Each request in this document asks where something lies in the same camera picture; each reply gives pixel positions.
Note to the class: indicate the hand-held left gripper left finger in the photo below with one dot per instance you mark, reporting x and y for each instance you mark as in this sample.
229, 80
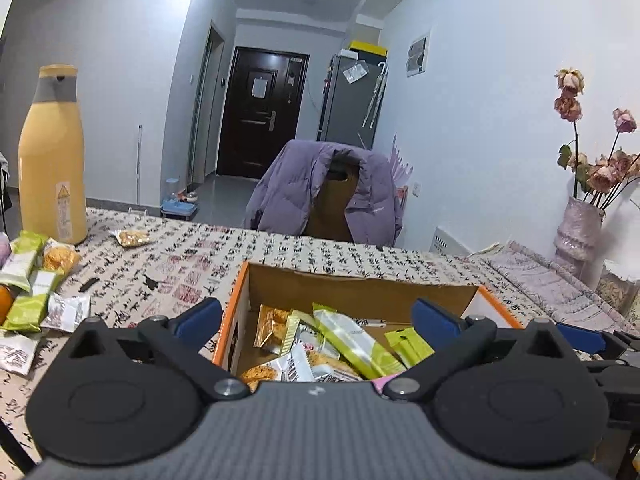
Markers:
200, 317

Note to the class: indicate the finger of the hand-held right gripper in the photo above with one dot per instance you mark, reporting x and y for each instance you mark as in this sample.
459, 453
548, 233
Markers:
582, 339

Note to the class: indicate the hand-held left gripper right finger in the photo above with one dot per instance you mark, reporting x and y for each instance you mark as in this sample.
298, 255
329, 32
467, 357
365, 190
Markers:
435, 320

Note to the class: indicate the clear orange cracker packet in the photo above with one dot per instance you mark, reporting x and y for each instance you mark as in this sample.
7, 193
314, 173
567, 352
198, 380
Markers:
270, 325

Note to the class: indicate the orange cardboard box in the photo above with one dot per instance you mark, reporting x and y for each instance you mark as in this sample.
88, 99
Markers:
360, 295

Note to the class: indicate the pink snack packet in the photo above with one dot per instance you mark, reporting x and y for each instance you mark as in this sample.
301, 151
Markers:
378, 384

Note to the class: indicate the light green long packet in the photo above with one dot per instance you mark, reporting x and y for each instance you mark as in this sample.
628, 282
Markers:
350, 342

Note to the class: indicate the white silver snack packet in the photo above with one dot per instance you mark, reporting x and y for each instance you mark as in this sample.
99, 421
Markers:
330, 370

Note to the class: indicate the glass jar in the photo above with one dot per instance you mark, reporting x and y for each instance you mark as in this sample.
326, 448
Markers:
617, 287

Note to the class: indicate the grey patterned folded cloth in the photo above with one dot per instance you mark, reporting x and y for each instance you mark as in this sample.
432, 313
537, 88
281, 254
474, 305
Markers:
540, 280

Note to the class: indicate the small clear snack packet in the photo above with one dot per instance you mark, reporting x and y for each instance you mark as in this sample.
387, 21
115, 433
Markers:
131, 238

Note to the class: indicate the pink ribbed vase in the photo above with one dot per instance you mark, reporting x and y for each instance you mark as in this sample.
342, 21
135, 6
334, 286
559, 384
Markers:
577, 230

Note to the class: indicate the blue floor container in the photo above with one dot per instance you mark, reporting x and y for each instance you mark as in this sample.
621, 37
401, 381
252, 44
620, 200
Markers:
177, 206

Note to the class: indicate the purple padded jacket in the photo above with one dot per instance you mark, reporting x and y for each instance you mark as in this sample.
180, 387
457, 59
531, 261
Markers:
285, 195

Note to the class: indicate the clear cookie packet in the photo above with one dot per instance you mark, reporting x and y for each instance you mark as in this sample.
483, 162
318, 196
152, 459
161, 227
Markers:
60, 257

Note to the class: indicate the brown chair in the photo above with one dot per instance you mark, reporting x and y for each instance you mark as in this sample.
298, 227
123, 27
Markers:
330, 205

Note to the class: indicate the dried rose bouquet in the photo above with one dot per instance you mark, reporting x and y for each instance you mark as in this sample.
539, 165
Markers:
605, 175

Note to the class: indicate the green white snack bar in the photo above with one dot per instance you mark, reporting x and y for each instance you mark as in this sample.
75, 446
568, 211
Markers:
22, 260
30, 305

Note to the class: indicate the dark entrance door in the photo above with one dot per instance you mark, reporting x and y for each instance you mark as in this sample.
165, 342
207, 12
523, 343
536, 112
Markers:
255, 130

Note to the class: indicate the orange fruit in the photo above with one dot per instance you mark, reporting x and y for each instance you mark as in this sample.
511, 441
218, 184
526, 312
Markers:
4, 304

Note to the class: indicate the purple tissue pack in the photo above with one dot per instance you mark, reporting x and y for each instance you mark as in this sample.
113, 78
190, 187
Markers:
4, 250

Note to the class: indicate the grey interior door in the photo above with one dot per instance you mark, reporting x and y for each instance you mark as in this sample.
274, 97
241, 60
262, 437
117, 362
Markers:
205, 110

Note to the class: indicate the yellow thermos bottle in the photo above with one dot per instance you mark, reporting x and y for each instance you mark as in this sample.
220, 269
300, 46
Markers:
50, 170

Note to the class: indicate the thin black rod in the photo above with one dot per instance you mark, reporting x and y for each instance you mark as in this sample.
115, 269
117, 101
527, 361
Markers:
15, 447

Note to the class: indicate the grey refrigerator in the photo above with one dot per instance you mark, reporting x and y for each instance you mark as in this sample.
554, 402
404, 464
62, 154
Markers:
345, 105

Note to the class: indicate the folded hanging umbrella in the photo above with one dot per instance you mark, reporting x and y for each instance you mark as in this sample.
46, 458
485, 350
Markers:
377, 90

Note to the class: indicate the clear plastic bag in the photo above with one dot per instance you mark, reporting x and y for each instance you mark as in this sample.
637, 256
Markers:
356, 72

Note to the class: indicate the yellow black box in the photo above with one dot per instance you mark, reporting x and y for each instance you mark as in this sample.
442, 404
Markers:
369, 46

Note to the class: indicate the white wall panel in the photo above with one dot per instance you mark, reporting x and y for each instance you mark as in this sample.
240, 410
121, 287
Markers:
418, 55

